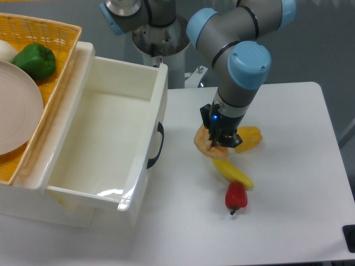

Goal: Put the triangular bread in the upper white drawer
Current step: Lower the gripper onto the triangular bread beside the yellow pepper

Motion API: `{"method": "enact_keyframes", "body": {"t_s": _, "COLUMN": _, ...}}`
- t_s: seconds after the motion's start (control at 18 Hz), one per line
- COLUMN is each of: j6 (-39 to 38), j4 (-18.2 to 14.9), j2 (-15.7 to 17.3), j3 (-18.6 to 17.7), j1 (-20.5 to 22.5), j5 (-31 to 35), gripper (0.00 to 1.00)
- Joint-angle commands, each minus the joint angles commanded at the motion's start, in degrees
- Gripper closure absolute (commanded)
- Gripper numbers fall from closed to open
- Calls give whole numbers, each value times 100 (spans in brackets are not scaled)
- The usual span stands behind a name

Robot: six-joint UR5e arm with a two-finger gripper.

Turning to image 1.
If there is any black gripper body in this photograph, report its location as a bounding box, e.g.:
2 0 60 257
200 100 246 143

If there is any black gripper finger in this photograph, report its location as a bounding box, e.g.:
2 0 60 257
209 130 220 147
221 134 242 148

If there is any triangle bread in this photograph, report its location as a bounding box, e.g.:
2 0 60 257
194 124 229 160

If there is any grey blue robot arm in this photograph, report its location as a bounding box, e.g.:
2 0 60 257
100 1 297 148

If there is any upper white drawer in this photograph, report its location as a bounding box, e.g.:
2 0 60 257
47 57 168 212

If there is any white drawer cabinet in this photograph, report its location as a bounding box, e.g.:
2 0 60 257
0 41 152 229

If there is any yellow bell pepper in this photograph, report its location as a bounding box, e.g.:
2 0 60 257
235 126 262 153

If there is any yellow banana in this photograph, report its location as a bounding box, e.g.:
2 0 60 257
212 159 254 190

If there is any red bell pepper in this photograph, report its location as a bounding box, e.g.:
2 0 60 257
225 181 248 216

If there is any black object at table edge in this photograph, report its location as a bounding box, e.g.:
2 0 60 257
342 224 355 253

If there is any green bell pepper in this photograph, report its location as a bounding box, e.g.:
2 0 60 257
12 43 56 80

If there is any pink plate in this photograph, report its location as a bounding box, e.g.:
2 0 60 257
1 61 43 155

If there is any white onion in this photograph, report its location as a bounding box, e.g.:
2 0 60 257
0 40 18 63

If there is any yellow woven basket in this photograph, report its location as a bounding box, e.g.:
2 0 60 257
1 13 82 186

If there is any black drawer handle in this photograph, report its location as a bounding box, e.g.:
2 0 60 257
146 121 165 169

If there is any metal mounting bracket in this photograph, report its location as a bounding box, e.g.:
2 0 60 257
184 65 220 88

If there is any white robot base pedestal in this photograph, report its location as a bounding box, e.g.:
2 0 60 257
132 15 190 89

